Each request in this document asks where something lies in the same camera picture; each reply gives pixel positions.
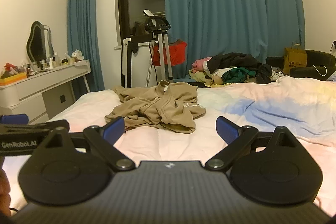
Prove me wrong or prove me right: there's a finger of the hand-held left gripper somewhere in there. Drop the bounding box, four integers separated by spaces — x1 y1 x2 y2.
0 114 29 125

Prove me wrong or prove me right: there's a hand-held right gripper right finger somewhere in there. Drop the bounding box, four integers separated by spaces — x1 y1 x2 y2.
205 116 302 171

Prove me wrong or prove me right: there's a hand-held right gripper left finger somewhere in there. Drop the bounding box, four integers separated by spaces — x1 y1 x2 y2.
39 116 136 171

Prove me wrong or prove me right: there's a beige sweatshirt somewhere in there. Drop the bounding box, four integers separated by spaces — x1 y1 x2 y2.
104 80 206 134

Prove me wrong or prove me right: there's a pile of clothes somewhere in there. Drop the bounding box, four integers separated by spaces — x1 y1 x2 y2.
206 52 273 85

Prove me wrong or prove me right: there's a person's left hand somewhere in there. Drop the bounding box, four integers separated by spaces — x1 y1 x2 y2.
0 170 10 212

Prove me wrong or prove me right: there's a pastel bed blanket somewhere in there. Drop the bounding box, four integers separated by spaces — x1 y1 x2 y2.
5 75 336 216

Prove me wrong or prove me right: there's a white dressing table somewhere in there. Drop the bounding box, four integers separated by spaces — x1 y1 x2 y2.
0 59 91 125

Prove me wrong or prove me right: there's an orange storage tray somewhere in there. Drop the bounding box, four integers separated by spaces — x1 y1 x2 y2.
0 63 28 87

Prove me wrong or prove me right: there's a green garment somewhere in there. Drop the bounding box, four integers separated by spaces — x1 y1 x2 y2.
222 69 250 84

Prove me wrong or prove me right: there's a pale yellow plush cloth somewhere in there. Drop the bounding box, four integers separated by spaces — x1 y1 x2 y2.
189 70 213 86

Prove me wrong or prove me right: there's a row of cosmetic bottles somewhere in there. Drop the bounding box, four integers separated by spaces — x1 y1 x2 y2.
26 52 76 73

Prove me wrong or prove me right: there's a folded black white treadmill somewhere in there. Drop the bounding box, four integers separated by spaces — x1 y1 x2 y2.
121 34 158 88

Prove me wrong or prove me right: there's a pink cloth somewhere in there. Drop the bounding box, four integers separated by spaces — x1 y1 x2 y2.
191 56 214 73

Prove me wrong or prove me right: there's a wavy vanity mirror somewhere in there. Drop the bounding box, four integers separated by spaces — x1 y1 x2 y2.
26 21 52 65

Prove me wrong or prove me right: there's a tissue box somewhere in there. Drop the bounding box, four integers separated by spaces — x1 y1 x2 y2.
67 49 85 63

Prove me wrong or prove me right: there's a red cloth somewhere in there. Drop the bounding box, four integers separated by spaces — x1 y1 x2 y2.
153 40 188 67

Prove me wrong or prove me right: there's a yellow paper bag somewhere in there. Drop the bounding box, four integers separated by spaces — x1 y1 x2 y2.
283 42 308 75

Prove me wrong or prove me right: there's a garment steamer stand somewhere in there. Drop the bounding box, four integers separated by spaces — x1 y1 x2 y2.
142 10 174 84

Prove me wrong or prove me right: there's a narrow blue curtain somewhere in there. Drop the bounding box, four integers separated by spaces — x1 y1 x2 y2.
67 0 106 98

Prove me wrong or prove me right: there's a black armchair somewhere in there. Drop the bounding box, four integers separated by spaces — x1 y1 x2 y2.
289 49 336 81

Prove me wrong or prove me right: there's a wide blue curtain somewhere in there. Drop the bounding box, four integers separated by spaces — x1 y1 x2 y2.
162 0 306 83

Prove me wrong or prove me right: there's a white cable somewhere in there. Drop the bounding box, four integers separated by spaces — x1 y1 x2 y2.
312 65 328 77

